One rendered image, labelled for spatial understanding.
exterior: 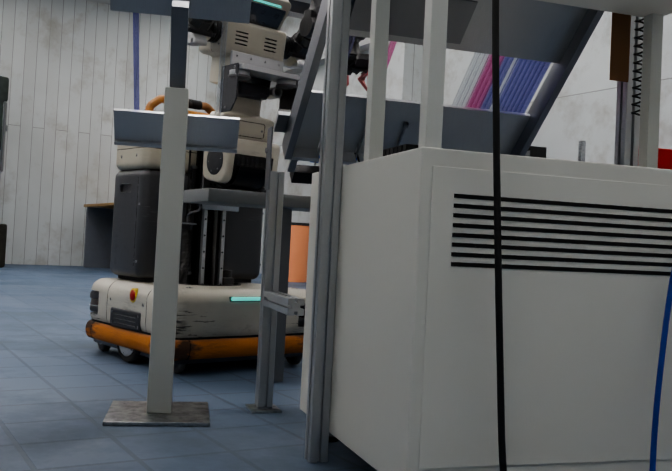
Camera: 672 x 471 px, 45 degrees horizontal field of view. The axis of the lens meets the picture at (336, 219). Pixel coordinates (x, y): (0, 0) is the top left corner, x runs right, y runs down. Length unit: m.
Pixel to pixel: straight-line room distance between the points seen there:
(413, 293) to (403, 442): 0.24
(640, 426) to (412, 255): 0.53
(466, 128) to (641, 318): 0.97
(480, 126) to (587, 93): 4.20
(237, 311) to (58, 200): 8.06
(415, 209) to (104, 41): 9.90
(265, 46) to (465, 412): 1.89
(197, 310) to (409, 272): 1.45
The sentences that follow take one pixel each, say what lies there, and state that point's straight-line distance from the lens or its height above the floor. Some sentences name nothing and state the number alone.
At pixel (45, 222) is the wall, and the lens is 10.70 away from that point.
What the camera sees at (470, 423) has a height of 0.17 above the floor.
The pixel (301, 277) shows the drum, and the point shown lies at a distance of 9.05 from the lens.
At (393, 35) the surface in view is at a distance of 2.07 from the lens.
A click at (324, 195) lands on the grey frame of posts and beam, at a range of 1.69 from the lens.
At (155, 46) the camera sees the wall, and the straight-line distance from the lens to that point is 11.29.
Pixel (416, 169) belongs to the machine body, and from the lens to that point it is 1.34.
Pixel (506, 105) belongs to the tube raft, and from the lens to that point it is 2.33.
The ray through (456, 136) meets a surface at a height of 0.78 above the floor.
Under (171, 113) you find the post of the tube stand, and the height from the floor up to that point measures 0.76.
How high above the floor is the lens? 0.46
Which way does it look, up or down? 2 degrees up
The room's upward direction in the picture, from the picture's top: 3 degrees clockwise
